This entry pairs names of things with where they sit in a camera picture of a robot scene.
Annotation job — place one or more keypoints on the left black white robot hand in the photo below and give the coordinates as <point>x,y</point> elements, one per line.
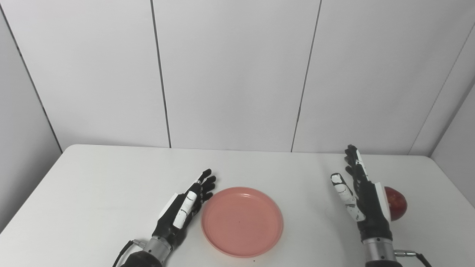
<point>183,211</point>

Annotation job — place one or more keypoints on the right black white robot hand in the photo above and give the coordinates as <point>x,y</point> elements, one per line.
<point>365,202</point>

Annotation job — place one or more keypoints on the red apple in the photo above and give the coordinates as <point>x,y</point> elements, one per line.
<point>396,204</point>

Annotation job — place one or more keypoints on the pink round plate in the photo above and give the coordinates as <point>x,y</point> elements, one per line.
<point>242,221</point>

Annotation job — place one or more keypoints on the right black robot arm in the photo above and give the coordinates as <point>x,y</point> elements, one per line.
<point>380,254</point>

